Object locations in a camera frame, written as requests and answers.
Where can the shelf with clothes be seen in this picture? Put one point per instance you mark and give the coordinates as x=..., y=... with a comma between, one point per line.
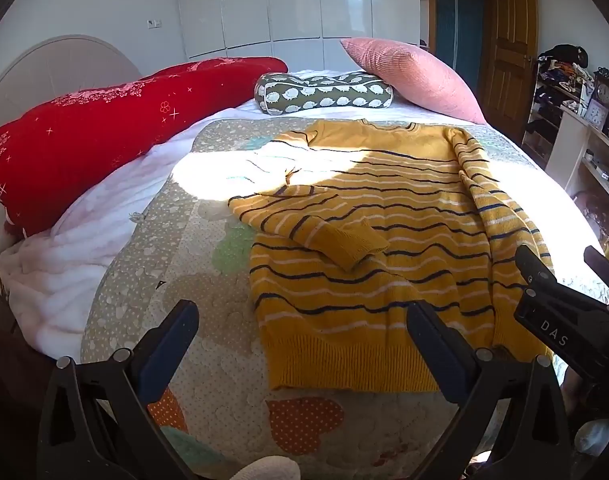
x=549, y=90

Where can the brown wooden door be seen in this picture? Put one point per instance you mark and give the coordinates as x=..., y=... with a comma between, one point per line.
x=509, y=50

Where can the green sheep print pillow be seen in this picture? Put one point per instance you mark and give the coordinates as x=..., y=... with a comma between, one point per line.
x=324, y=92

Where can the yellow striped knit sweater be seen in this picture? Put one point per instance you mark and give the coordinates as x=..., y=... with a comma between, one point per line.
x=384, y=240

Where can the small purple table clock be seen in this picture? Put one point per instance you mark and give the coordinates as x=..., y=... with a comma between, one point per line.
x=597, y=112

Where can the white rounded headboard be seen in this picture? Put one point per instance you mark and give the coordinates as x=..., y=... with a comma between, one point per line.
x=59, y=65

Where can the dark table clock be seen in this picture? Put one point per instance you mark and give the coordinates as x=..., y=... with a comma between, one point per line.
x=604, y=92

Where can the white cabinet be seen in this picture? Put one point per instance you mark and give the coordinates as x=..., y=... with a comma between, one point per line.
x=569, y=155

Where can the red patterned quilt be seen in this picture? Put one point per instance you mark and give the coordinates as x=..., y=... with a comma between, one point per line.
x=99, y=130

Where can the white fleece blanket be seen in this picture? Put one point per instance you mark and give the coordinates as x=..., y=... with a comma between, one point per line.
x=59, y=270

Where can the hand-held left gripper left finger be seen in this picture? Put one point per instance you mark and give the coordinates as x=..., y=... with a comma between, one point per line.
x=160, y=360

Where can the white glossy wardrobe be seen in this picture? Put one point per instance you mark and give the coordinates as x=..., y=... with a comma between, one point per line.
x=294, y=5

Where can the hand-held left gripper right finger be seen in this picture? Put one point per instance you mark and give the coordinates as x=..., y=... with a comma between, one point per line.
x=434, y=352

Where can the person's right hand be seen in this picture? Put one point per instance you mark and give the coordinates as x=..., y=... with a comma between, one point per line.
x=593, y=437

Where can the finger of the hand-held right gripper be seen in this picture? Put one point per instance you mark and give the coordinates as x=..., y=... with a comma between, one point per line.
x=534, y=270
x=607, y=272

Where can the beige dotted patchwork quilt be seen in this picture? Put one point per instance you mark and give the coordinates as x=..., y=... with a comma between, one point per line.
x=219, y=360

